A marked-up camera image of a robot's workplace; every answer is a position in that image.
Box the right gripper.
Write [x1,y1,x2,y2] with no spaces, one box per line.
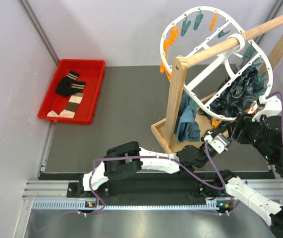
[225,110,277,163]

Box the white clip hanger frame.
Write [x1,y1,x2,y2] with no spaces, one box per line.
[160,6,273,121]

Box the beige brown sock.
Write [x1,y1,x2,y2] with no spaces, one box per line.
[47,93,84,119]

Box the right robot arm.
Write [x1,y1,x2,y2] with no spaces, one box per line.
[196,113,283,238]

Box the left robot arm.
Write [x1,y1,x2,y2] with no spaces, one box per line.
[78,131,230,197]

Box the teal cloth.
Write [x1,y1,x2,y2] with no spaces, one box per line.
[174,91,201,143]

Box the dark patterned cloth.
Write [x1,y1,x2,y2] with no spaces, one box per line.
[210,66,266,118]

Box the wooden rack stand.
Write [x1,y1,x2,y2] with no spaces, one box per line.
[152,15,283,153]

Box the red plastic tray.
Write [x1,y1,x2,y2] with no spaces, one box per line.
[38,59,105,125]

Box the black striped sock lower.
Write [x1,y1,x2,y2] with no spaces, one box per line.
[59,81,86,97]

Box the black striped sock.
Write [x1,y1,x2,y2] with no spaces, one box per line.
[59,81,86,97]
[55,71,80,94]

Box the black striped sock upper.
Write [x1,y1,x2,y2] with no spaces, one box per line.
[55,71,80,94]

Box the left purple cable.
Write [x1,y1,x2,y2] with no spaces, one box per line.
[89,140,226,216]

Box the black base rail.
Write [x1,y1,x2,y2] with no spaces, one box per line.
[66,172,233,206]

